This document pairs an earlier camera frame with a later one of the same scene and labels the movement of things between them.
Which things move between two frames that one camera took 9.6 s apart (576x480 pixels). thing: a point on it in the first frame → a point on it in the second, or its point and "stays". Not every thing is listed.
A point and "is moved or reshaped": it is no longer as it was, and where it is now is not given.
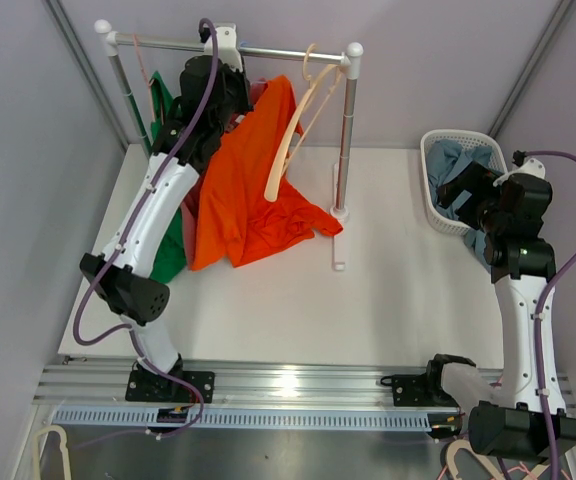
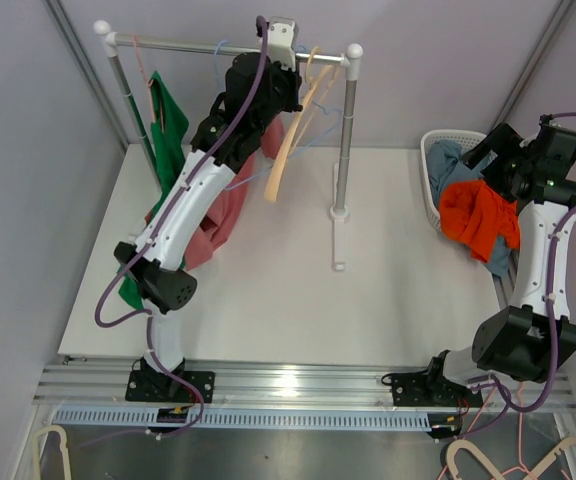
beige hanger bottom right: x=498 y=472 stays
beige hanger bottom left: x=62 y=445 stays
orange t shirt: x=234 y=223 is moved or reshaped
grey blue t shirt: x=444 y=158 stays
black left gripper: x=240 y=80 → x=293 y=80
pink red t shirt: x=188 y=215 is moved or reshaped
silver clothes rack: x=349 y=60 stays
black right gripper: x=472 y=179 → x=500 y=140
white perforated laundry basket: x=466 y=138 stays
